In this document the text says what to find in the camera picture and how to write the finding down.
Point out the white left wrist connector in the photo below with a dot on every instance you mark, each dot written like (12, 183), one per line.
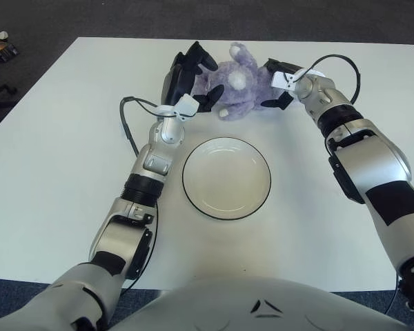
(186, 105)

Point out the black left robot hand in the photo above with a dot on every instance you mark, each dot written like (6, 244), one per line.
(179, 81)

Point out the purple plush bunny doll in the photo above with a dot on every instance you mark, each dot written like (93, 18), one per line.
(238, 86)

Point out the black chair base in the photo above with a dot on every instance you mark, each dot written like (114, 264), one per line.
(0, 92)

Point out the white plate with black rim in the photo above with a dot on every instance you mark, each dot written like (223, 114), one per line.
(226, 179)

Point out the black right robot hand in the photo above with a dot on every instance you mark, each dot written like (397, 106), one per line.
(283, 67)

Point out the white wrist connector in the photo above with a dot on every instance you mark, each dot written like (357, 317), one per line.
(281, 80)
(186, 105)

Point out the grey robot torso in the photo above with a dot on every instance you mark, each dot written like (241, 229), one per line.
(262, 310)

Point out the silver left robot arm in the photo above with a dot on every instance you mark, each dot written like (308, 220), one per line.
(148, 162)

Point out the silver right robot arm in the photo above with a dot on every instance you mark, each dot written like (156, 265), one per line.
(359, 151)

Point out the white right wrist connector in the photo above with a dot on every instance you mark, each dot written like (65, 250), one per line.
(281, 80)

